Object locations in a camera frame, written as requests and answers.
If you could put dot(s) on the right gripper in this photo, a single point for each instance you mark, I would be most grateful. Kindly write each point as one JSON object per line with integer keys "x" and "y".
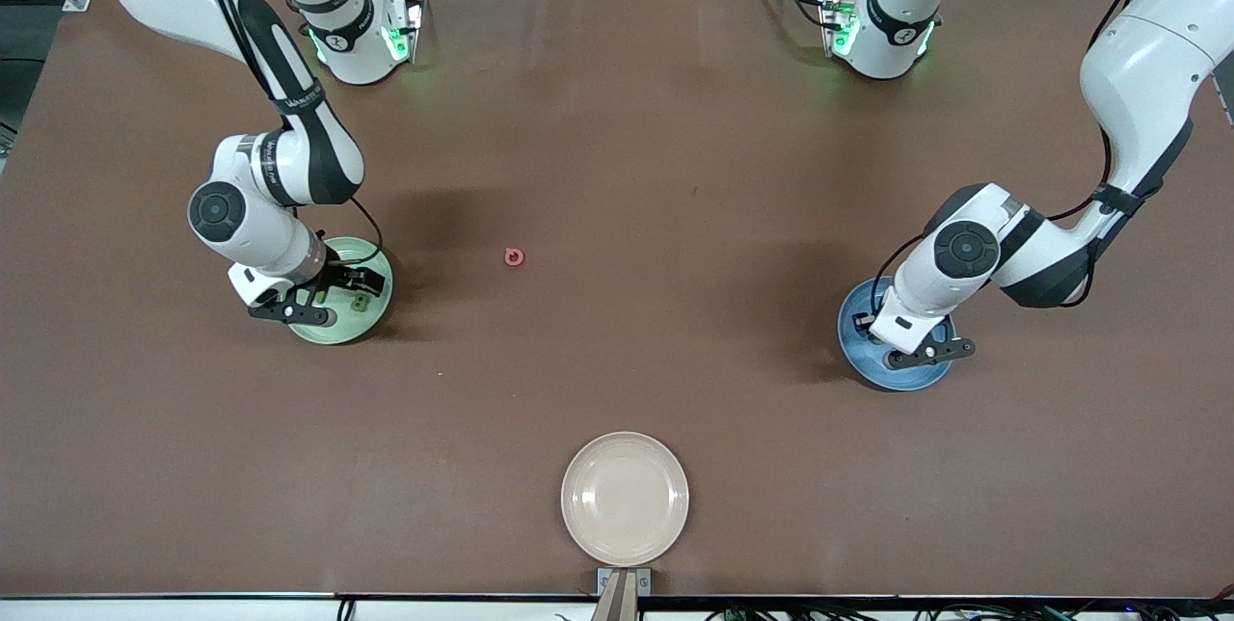
{"x": 343, "y": 277}

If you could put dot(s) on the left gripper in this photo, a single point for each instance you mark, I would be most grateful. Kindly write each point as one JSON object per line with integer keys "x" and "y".
{"x": 861, "y": 327}

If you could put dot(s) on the red round uppercase letter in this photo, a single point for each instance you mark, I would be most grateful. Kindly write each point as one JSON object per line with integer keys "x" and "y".
{"x": 507, "y": 258}

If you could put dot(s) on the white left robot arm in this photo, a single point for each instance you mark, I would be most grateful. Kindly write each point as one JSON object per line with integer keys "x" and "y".
{"x": 1147, "y": 62}

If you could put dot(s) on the green plate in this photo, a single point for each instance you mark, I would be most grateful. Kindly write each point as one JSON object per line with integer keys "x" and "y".
{"x": 342, "y": 337}

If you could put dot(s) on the blue plate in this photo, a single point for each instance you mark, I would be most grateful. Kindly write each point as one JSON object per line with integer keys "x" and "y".
{"x": 892, "y": 378}

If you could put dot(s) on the silver base connector box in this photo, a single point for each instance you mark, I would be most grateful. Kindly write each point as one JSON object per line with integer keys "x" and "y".
{"x": 837, "y": 23}
{"x": 405, "y": 31}

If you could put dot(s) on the brown table mat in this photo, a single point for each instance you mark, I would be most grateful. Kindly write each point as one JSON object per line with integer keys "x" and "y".
{"x": 617, "y": 168}

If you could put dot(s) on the beige plate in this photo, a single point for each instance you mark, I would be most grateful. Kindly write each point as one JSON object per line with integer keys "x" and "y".
{"x": 625, "y": 499}

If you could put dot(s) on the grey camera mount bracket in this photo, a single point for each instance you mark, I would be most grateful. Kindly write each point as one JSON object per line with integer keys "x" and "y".
{"x": 624, "y": 582}

